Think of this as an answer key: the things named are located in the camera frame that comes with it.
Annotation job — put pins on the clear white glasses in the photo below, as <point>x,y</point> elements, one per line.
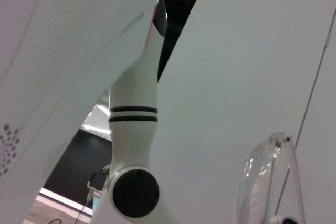
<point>265,171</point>

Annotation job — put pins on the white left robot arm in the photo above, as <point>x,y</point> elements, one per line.
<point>134,90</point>

